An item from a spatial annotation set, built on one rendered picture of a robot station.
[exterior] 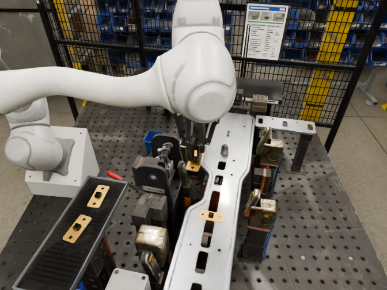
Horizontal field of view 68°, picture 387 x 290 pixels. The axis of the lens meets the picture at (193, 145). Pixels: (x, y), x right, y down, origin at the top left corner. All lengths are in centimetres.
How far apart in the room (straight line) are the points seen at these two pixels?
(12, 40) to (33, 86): 288
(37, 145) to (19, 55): 239
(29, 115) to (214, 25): 94
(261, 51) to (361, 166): 168
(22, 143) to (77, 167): 30
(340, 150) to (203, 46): 272
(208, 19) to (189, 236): 68
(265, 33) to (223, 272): 124
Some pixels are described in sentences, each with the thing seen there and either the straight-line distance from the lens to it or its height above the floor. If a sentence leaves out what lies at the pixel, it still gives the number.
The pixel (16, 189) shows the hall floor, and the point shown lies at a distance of 286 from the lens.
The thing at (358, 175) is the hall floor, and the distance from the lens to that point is 293.
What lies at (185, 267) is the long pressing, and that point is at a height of 100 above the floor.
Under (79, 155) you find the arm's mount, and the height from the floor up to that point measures 91.
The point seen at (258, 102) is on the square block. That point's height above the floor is 105.
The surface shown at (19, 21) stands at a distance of 348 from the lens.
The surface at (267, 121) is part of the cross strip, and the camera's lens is 150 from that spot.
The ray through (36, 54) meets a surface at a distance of 356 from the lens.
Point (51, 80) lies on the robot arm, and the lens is 68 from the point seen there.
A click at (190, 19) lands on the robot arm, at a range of 59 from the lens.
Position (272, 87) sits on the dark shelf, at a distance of 174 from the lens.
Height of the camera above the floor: 185
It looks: 41 degrees down
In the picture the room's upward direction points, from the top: straight up
